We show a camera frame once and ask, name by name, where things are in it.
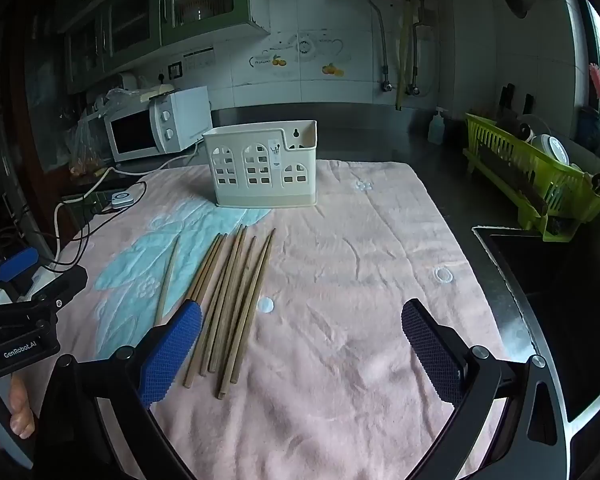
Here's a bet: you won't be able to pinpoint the pile of wooden chopsticks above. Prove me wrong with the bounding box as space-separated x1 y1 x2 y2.
153 225 277 400

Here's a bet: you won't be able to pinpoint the pink printed towel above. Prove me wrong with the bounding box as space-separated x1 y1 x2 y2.
30 160 536 480

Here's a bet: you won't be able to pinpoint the yellow gas hose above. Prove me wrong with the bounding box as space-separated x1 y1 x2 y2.
395 0 416 111

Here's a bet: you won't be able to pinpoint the clear plastic bag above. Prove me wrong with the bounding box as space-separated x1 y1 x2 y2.
65 110 111 176

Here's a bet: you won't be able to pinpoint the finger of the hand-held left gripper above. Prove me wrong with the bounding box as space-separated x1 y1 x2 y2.
0 247 41 283
10 266 89 312

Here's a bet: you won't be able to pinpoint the clear soap dispenser bottle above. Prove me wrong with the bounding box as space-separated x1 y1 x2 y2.
426 106 449 146

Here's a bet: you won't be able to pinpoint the beige tray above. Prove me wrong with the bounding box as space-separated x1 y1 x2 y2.
130 84 186 101

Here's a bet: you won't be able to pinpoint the metal water pipe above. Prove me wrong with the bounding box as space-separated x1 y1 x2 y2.
410 0 438 96

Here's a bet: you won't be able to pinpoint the cream plastic utensil holder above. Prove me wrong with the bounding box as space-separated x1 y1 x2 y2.
201 120 318 209

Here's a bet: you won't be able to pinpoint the white wall label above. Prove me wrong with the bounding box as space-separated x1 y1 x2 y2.
182 46 216 73

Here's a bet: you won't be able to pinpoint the white bowl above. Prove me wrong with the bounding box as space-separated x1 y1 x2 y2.
530 132 571 165

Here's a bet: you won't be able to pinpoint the dark kitchen sink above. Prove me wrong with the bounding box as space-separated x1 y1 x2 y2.
472 226 600 423

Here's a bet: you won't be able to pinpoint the person's left hand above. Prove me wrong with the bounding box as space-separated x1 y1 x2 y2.
7 374 37 437

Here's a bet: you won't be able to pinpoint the green wall cabinet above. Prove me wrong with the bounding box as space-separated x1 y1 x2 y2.
55 0 271 95

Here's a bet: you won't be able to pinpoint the metal flexible hose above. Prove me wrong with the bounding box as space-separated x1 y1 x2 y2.
367 0 393 92

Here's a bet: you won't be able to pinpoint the white power cable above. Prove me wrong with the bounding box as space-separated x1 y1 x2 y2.
54 142 203 266

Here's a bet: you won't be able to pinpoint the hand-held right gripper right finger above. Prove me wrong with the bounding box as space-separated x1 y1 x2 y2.
401 298 568 480

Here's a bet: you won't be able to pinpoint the black cables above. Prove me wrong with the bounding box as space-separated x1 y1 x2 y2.
55 180 148 266

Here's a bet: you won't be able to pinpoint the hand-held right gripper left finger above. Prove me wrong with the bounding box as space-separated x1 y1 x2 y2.
37 299 203 480

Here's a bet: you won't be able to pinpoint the white microwave oven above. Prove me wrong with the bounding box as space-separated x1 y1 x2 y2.
103 86 213 163

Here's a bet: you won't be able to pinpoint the fruit teapot wall sticker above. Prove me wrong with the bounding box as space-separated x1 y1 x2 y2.
248 32 346 78

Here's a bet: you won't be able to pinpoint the green plastic dish rack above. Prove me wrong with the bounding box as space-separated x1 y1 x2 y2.
462 112 600 242

